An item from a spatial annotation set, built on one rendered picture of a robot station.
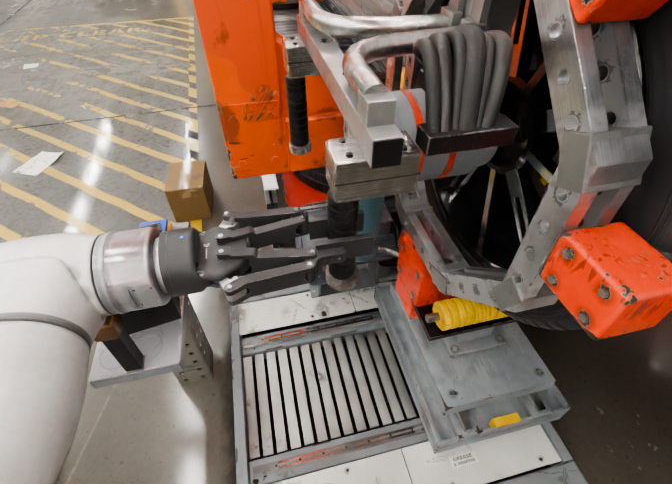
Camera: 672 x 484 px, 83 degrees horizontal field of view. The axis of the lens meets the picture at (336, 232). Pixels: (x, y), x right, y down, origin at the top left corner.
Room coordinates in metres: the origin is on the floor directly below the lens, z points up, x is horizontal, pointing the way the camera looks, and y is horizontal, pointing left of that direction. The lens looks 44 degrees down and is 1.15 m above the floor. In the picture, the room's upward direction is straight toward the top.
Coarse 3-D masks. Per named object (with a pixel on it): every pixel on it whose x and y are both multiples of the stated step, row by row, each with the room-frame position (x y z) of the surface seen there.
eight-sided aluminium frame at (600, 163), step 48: (432, 0) 0.74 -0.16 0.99; (576, 48) 0.36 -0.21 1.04; (624, 48) 0.36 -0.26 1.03; (576, 96) 0.33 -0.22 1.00; (624, 96) 0.33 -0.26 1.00; (576, 144) 0.31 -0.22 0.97; (624, 144) 0.30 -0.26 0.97; (576, 192) 0.28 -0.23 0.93; (624, 192) 0.29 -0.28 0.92; (432, 240) 0.57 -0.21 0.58; (528, 240) 0.31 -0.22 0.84; (480, 288) 0.35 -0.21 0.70; (528, 288) 0.28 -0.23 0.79
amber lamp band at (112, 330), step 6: (114, 318) 0.36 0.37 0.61; (120, 318) 0.37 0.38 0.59; (108, 324) 0.35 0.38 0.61; (114, 324) 0.35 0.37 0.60; (120, 324) 0.36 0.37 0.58; (102, 330) 0.34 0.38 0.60; (108, 330) 0.34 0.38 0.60; (114, 330) 0.34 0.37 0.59; (120, 330) 0.36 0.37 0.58; (96, 336) 0.34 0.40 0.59; (102, 336) 0.34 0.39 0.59; (108, 336) 0.34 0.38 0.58; (114, 336) 0.34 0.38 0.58
